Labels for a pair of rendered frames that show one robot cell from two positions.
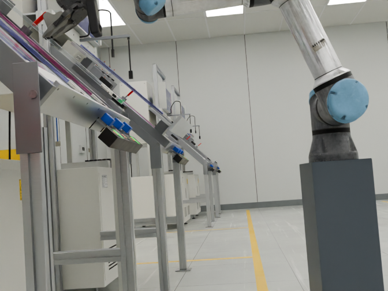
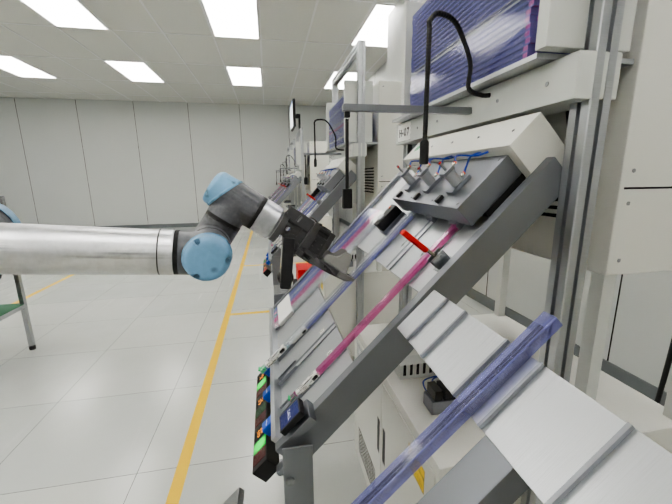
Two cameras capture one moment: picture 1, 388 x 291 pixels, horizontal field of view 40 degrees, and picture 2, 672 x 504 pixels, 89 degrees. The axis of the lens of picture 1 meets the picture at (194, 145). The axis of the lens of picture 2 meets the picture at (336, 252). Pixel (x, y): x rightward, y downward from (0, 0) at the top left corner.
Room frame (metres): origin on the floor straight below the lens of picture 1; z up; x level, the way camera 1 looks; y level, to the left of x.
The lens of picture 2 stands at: (2.24, 0.17, 1.19)
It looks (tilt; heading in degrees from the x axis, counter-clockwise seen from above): 12 degrees down; 164
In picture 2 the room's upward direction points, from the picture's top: 1 degrees counter-clockwise
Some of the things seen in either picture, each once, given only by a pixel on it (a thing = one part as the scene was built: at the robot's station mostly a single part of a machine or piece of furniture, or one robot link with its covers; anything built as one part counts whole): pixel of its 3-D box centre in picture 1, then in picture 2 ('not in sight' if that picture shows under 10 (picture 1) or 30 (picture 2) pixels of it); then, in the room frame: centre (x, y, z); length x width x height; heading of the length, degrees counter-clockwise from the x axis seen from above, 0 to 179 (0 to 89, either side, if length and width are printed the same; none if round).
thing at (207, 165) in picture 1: (156, 148); not in sight; (6.39, 0.45, 0.95); 1.36 x 0.82 x 1.90; 85
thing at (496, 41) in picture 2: not in sight; (479, 32); (1.46, 0.75, 1.52); 0.51 x 0.13 x 0.27; 175
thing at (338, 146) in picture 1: (332, 145); not in sight; (1.65, -0.43, 0.60); 0.15 x 0.15 x 0.10
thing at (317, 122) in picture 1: (329, 108); not in sight; (1.64, -0.43, 0.72); 0.13 x 0.12 x 0.14; 2
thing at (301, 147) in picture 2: not in sight; (307, 193); (-3.27, 1.26, 0.95); 1.36 x 0.82 x 1.90; 85
